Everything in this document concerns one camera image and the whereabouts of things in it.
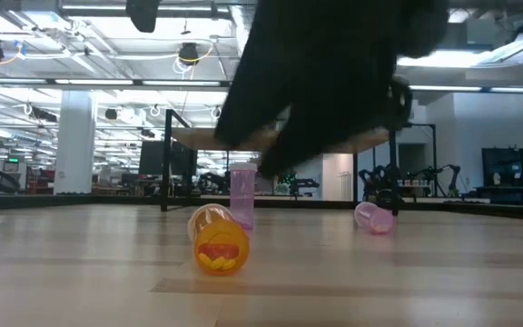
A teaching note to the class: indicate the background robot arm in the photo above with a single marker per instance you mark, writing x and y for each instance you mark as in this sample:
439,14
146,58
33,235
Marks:
443,177
302,184

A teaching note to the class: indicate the black equipment rack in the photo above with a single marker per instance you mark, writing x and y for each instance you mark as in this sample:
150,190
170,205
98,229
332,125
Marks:
511,168

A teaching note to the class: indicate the white building column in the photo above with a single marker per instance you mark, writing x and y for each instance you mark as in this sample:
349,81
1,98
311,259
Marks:
74,154

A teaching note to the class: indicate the pink pill bottle white cap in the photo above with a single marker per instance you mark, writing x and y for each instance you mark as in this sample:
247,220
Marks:
374,220
242,195

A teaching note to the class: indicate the wooden shelf black metal frame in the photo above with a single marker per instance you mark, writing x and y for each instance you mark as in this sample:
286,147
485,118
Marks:
189,138

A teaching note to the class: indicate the black background rig frame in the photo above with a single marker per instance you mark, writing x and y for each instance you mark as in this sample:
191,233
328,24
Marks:
425,124

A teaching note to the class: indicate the orange bottle with visible pills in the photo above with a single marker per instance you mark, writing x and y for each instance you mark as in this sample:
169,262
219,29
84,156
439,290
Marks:
220,252

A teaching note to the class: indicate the green exit sign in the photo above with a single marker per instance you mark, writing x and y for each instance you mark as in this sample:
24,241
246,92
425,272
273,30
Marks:
13,160

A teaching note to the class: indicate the black monitor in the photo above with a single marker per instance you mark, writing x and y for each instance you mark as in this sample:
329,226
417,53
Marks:
152,159

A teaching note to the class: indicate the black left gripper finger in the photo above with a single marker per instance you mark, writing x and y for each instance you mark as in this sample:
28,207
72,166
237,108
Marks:
143,13

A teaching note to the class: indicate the black aluminium table frame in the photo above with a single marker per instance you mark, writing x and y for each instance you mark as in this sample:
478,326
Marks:
62,200

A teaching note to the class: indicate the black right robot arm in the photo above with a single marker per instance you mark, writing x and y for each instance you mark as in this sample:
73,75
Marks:
425,22

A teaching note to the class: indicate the overhead LED light bar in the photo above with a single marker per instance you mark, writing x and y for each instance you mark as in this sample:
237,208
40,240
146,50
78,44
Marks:
107,82

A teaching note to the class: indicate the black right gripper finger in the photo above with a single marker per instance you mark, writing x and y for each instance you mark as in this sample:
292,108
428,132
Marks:
298,150
252,104

